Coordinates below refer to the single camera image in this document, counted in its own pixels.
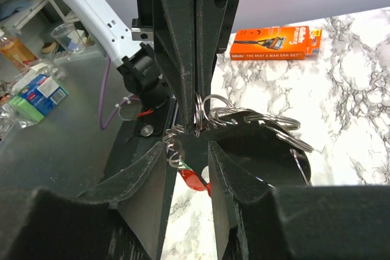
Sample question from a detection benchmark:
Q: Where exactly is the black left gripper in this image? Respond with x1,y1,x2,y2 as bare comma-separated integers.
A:
132,0,238,132

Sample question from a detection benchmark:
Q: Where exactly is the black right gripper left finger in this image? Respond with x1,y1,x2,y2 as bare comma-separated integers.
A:
79,142,166,259

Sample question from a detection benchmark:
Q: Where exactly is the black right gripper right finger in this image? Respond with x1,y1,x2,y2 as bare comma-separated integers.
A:
208,141,273,259

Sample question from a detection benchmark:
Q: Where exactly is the key with red tag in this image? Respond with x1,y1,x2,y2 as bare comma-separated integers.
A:
178,165,211,197

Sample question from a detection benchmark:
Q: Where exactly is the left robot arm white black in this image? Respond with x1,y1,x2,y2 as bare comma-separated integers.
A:
62,0,238,135

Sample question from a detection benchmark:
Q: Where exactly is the orange Gillette razor box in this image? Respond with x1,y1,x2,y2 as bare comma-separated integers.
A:
230,26,322,60

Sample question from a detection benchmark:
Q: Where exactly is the clear plastic cup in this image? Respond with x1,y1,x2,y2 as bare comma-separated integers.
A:
51,23,87,54

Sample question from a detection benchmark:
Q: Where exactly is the blue green tissue pack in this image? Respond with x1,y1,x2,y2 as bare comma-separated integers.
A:
9,74,68,123

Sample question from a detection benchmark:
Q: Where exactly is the white storage shelf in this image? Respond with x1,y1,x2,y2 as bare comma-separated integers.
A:
1,0,80,35

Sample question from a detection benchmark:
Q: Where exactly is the orange liquid bottle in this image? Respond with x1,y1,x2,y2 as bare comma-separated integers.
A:
1,30,38,72

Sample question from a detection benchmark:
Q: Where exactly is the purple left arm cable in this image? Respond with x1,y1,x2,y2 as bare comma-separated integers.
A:
99,55,141,130

